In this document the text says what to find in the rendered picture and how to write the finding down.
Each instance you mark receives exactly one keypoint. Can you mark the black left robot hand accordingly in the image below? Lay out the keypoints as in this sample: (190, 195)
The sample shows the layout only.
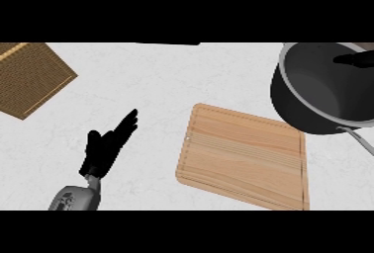
(102, 151)

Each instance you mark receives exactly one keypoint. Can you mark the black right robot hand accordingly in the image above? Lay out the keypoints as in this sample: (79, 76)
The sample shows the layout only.
(357, 60)

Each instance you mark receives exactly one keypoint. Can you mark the dark grey metal pot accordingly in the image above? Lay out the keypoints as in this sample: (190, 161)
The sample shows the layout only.
(310, 95)

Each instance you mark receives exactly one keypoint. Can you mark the pale wooden cutting board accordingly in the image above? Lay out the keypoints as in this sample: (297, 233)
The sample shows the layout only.
(242, 158)

